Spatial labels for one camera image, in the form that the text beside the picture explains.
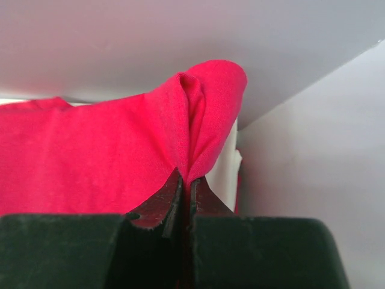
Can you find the folded white printed t shirt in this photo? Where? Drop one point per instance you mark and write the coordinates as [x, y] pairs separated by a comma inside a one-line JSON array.
[[222, 178]]

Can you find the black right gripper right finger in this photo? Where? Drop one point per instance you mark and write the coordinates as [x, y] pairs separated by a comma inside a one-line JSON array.
[[230, 251]]

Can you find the crimson red t shirt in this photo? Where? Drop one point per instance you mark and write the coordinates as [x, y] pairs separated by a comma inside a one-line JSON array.
[[110, 156]]

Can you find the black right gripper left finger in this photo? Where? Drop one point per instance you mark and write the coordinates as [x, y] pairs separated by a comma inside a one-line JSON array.
[[139, 249]]

